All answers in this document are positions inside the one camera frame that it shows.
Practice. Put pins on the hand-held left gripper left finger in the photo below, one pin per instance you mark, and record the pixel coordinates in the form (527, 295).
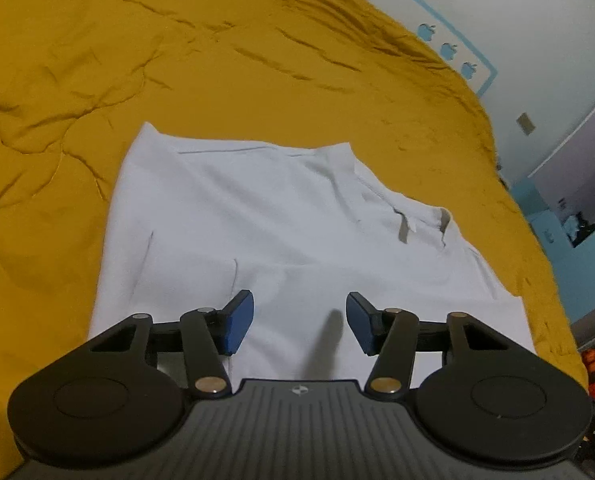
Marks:
(237, 322)

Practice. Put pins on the grey wall switch plate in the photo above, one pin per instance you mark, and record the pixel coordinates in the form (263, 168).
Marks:
(526, 123)

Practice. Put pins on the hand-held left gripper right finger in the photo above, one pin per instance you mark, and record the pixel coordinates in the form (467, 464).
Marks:
(361, 322)

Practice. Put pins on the light blue wall border strip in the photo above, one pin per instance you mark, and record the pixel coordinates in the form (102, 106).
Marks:
(447, 45)

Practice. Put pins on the blue and lavender cabinet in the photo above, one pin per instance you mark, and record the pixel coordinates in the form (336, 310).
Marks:
(572, 200)

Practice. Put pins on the yellow blanket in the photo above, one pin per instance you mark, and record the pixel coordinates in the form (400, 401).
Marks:
(177, 70)

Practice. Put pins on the white t-shirt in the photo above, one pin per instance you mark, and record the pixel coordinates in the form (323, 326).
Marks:
(287, 240)

